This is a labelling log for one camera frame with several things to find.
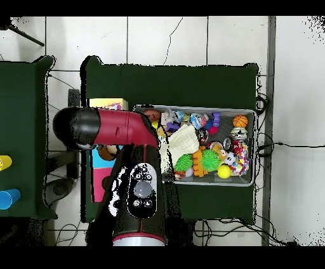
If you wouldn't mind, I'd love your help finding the brown toy football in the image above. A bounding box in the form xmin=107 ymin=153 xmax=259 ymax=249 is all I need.
xmin=143 ymin=109 xmax=162 ymax=122

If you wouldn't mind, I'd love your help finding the cream knitted cloth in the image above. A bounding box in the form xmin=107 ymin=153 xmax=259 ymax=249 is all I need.
xmin=167 ymin=124 xmax=201 ymax=163

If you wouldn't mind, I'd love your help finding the green spiky rubber ball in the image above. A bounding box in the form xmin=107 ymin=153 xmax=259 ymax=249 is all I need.
xmin=173 ymin=153 xmax=193 ymax=173
xmin=200 ymin=148 xmax=221 ymax=172

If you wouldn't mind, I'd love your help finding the black upright panel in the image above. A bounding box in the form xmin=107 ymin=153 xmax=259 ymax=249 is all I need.
xmin=67 ymin=88 xmax=81 ymax=180

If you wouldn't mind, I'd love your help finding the polka dot cloth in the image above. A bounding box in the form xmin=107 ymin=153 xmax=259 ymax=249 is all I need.
xmin=229 ymin=140 xmax=250 ymax=176
xmin=101 ymin=101 xmax=126 ymax=111

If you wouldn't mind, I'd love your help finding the orange toy basketball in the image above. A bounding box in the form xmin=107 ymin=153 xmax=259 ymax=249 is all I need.
xmin=232 ymin=114 xmax=249 ymax=128

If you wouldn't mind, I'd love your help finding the blue cup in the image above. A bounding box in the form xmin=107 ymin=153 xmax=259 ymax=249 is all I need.
xmin=0 ymin=188 xmax=22 ymax=211

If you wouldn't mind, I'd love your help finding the dark green table cloth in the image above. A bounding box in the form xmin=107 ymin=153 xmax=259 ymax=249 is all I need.
xmin=0 ymin=55 xmax=58 ymax=220
xmin=79 ymin=55 xmax=260 ymax=224

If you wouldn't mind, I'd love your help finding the shallow wire mesh bin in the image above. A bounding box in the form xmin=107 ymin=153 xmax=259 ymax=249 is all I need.
xmin=134 ymin=104 xmax=256 ymax=188

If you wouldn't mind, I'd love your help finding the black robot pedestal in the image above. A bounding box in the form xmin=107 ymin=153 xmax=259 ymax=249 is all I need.
xmin=164 ymin=218 xmax=196 ymax=247

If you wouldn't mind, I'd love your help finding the black power cable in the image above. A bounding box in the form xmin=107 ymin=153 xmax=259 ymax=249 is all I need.
xmin=255 ymin=141 xmax=325 ymax=158

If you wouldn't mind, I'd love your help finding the brown monkey plush toy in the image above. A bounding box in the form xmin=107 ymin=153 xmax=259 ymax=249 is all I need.
xmin=211 ymin=143 xmax=229 ymax=161

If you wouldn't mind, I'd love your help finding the yellow cup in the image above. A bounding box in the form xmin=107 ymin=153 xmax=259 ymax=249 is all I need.
xmin=0 ymin=155 xmax=13 ymax=172

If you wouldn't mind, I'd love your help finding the black tripod leg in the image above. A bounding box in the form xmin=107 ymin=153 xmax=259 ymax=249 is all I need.
xmin=0 ymin=17 xmax=46 ymax=48

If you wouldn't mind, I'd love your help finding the grey stand foot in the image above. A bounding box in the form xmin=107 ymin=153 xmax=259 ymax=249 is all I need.
xmin=44 ymin=177 xmax=75 ymax=207

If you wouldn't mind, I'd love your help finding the wooden box with three holes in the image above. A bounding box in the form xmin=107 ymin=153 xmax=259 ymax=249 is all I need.
xmin=88 ymin=98 xmax=129 ymax=203

